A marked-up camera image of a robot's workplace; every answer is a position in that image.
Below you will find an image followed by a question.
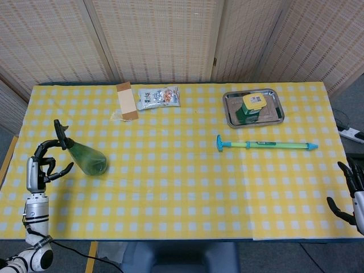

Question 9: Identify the black floor cable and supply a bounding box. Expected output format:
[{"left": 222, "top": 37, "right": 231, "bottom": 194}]
[{"left": 332, "top": 107, "right": 350, "bottom": 129}]

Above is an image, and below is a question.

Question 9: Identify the green spray bottle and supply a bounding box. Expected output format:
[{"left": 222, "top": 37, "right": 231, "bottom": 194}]
[{"left": 53, "top": 119, "right": 109, "bottom": 176}]

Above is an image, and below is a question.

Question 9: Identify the rectangular metal tray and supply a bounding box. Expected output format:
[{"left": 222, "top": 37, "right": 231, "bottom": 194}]
[{"left": 222, "top": 88, "right": 286, "bottom": 129}]

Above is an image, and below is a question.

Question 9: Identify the woven bamboo folding screen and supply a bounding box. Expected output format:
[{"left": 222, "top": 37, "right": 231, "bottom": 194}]
[{"left": 0, "top": 0, "right": 364, "bottom": 134}]

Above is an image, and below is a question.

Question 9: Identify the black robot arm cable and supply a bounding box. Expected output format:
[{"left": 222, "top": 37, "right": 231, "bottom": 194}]
[{"left": 51, "top": 241, "right": 123, "bottom": 267}]

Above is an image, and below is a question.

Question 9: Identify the white power strip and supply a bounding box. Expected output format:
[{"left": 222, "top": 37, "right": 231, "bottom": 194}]
[{"left": 338, "top": 127, "right": 364, "bottom": 144}]

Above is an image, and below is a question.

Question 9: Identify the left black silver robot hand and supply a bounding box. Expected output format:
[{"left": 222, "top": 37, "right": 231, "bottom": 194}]
[{"left": 26, "top": 139, "right": 75, "bottom": 192}]

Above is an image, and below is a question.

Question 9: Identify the green container yellow lid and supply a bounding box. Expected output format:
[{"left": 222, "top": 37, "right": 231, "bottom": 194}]
[{"left": 234, "top": 93, "right": 270, "bottom": 125}]

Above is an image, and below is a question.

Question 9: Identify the yellow white checkered tablecloth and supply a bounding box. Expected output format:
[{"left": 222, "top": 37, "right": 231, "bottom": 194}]
[{"left": 0, "top": 81, "right": 359, "bottom": 242}]

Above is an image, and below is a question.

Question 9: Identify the white printed snack bag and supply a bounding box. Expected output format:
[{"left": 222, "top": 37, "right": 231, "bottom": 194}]
[{"left": 135, "top": 86, "right": 181, "bottom": 111}]

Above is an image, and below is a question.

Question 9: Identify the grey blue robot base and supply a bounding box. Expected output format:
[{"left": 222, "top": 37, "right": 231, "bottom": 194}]
[{"left": 119, "top": 241, "right": 241, "bottom": 273}]

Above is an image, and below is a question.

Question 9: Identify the clear plastic wrapper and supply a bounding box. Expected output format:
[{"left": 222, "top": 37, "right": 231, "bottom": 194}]
[{"left": 110, "top": 111, "right": 133, "bottom": 123}]

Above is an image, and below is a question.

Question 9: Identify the brown beige paper packet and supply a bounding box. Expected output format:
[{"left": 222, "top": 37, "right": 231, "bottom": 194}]
[{"left": 116, "top": 81, "right": 139, "bottom": 122}]

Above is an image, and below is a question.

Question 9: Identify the green blue water pump toy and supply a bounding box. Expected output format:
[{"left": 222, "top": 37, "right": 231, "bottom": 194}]
[{"left": 216, "top": 134, "right": 319, "bottom": 153}]

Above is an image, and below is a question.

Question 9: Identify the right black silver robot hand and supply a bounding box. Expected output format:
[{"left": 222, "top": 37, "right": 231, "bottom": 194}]
[{"left": 326, "top": 155, "right": 364, "bottom": 235}]

